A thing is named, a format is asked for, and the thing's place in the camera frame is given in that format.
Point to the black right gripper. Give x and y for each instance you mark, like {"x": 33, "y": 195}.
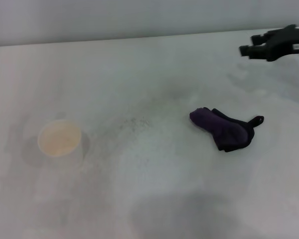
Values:
{"x": 286, "y": 41}

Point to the purple rag with black edge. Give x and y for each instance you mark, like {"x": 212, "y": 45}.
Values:
{"x": 226, "y": 129}

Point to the white paper cup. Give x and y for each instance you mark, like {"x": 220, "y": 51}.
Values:
{"x": 59, "y": 138}

